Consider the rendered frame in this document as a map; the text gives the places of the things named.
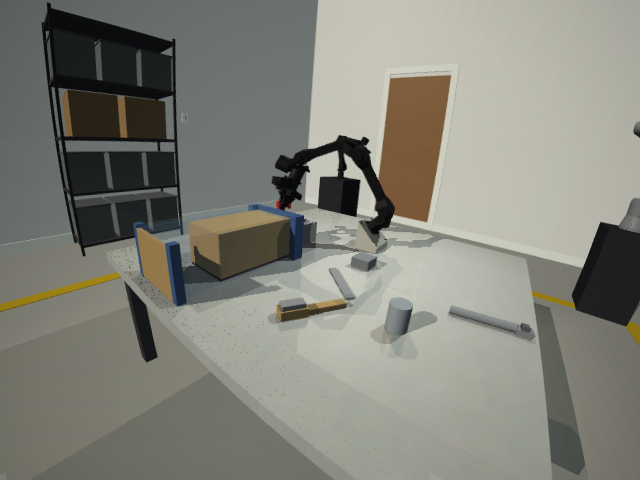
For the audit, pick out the clear-panelled guard cubby with blue frame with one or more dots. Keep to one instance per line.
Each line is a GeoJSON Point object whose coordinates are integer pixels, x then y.
{"type": "Point", "coordinates": [187, 255]}

